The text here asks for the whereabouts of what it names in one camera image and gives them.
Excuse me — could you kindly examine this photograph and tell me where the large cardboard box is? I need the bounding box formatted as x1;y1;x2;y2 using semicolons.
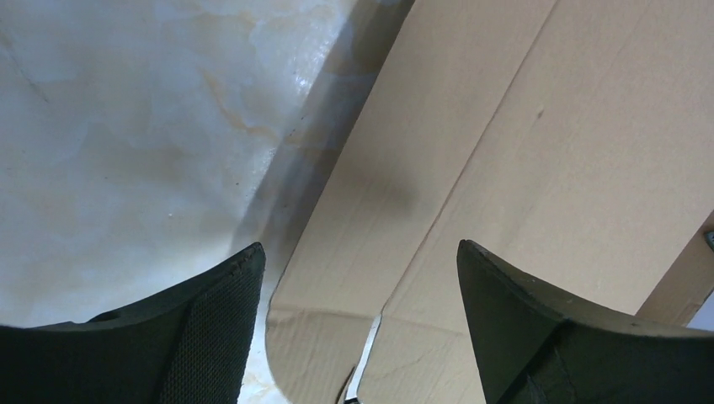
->
266;1;713;403

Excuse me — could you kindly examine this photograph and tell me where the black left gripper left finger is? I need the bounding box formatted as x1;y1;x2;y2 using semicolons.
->
1;243;266;403

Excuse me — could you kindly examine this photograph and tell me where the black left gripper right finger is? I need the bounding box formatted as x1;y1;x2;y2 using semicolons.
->
457;240;713;403

